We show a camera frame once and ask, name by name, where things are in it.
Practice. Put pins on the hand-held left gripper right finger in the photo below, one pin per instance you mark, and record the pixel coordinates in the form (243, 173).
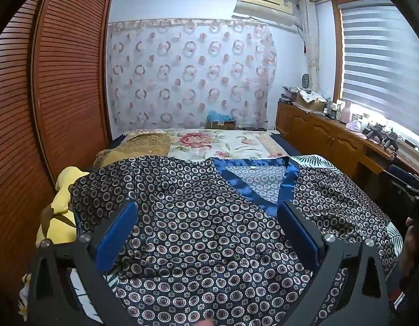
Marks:
(297, 234)

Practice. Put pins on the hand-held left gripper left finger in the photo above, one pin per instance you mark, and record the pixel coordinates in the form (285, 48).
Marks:
(118, 234)

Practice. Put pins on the navy patterned satin top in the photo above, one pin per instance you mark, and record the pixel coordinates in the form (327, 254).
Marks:
(202, 217)

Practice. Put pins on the person's right hand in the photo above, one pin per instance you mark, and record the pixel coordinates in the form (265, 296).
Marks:
(414, 244)

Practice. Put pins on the black hand-held device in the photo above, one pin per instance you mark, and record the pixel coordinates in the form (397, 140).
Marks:
(382, 137)

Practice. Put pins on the yellow plush toy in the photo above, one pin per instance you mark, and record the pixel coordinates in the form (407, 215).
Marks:
(65, 185)

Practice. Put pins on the mustard patterned cloth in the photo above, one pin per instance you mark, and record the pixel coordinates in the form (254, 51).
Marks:
(141, 142)

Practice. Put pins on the pink jug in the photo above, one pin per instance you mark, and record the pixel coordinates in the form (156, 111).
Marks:
(345, 112)

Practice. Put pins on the wooden side cabinet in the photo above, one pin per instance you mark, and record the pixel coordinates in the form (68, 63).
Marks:
(324, 135)

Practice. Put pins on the black flat device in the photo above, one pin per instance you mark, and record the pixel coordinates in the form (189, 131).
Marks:
(254, 128)

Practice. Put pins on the cream floral bedsheet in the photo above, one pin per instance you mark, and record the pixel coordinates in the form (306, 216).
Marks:
(196, 142)

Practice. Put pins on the white zebra window blind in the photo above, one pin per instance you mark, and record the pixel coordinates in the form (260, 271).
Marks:
(382, 68)

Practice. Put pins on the open cardboard box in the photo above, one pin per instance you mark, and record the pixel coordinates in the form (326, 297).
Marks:
(310, 101)

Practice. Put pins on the small box with blue contents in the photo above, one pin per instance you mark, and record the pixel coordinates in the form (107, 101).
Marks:
(222, 119)

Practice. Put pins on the brown louvred wardrobe door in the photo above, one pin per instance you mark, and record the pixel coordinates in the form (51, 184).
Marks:
(72, 74)
(12, 135)

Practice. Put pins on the grey round fan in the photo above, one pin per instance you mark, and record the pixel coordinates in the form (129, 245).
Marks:
(304, 80)

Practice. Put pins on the circle-patterned sheer curtain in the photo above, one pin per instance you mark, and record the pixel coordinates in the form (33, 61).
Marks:
(192, 74)

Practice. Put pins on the cream window curtain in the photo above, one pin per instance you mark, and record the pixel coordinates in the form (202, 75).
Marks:
(310, 37)

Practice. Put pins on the cream wall air conditioner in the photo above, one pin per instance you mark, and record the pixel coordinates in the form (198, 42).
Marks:
(263, 5)

